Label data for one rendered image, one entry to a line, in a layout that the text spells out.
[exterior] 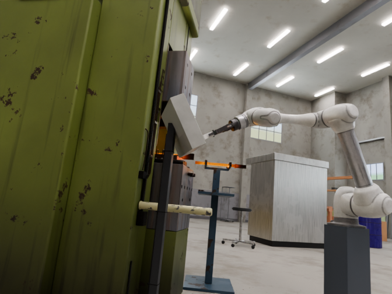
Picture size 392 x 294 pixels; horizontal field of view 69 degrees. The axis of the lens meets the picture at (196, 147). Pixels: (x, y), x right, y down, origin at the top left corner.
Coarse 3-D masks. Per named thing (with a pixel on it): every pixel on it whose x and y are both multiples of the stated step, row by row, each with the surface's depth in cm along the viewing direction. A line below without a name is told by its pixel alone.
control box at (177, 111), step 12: (180, 96) 143; (168, 108) 151; (180, 108) 142; (168, 120) 161; (180, 120) 141; (192, 120) 142; (180, 132) 147; (192, 132) 141; (180, 144) 157; (192, 144) 140; (204, 144) 143; (180, 156) 167
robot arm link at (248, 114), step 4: (252, 108) 178; (256, 108) 176; (244, 112) 179; (248, 112) 176; (252, 112) 173; (248, 116) 174; (248, 120) 175; (252, 120) 172; (248, 124) 177; (252, 124) 175
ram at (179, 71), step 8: (168, 56) 213; (176, 56) 212; (184, 56) 211; (168, 64) 212; (176, 64) 211; (184, 64) 209; (168, 72) 210; (176, 72) 209; (184, 72) 209; (192, 72) 235; (168, 80) 209; (176, 80) 208; (184, 80) 210; (192, 80) 237; (168, 88) 208; (176, 88) 206; (184, 88) 212; (168, 96) 206
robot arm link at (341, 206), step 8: (336, 192) 203; (344, 192) 197; (352, 192) 195; (336, 200) 201; (344, 200) 195; (336, 208) 200; (344, 208) 194; (336, 216) 199; (344, 216) 194; (352, 216) 193
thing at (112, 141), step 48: (144, 0) 195; (96, 48) 194; (144, 48) 187; (96, 96) 186; (144, 96) 180; (96, 144) 179; (144, 144) 177; (96, 192) 172; (96, 240) 166; (144, 240) 186; (96, 288) 160
